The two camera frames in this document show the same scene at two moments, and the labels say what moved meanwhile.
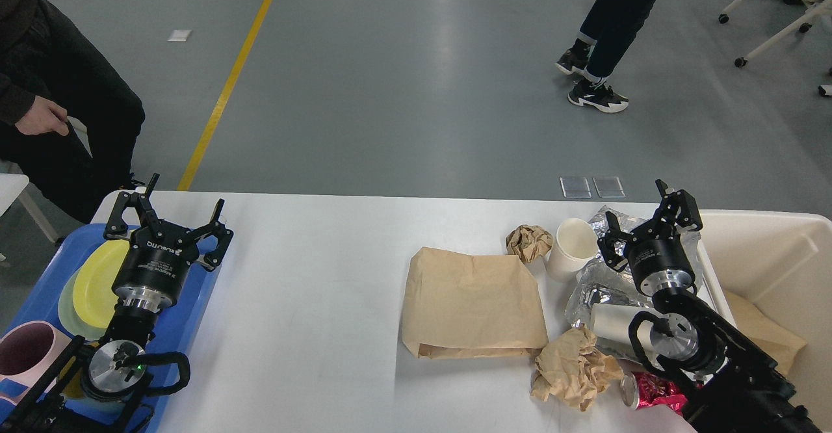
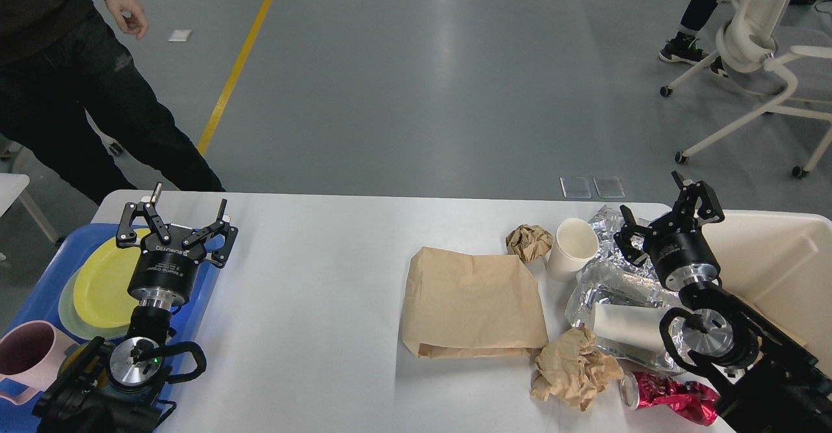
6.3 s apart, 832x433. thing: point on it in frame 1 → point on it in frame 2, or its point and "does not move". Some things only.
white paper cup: [612, 322] does not move
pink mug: [28, 348] does not move
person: [609, 26] → [685, 47]
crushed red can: [639, 390] does not move
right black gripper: [657, 257] → [679, 249]
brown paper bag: [458, 305] does not move
